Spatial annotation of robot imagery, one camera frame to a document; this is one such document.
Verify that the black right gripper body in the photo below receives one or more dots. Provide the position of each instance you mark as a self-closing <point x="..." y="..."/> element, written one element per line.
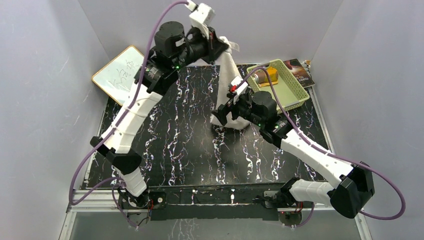
<point x="239" y="106"/>

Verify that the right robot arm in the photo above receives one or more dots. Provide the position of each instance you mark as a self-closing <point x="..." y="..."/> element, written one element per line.
<point x="347" y="187"/>

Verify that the dark book with red cover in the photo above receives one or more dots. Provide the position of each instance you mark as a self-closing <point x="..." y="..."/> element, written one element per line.
<point x="300" y="71"/>

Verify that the white cloth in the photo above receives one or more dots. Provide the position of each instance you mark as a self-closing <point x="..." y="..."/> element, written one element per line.
<point x="227" y="72"/>

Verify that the white board with wooden frame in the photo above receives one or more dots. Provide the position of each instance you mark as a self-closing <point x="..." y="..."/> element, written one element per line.
<point x="117" y="76"/>

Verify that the green perforated plastic basket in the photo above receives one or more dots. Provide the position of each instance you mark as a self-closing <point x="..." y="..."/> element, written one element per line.
<point x="289" y="91"/>

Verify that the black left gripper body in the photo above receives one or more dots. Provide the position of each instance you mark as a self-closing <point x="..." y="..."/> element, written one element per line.
<point x="202" y="46"/>

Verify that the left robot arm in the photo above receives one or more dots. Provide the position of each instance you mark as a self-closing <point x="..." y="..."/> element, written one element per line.
<point x="150" y="84"/>

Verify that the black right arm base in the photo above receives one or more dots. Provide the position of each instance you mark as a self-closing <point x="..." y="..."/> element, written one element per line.
<point x="282" y="198"/>

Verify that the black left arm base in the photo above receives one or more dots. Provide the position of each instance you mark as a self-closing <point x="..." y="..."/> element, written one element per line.
<point x="149" y="200"/>

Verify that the yellow brown bear towel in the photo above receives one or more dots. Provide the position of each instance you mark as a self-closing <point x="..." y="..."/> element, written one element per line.
<point x="261" y="79"/>

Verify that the aluminium front rail frame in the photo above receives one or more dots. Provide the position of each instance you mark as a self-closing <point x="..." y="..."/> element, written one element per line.
<point x="208" y="213"/>

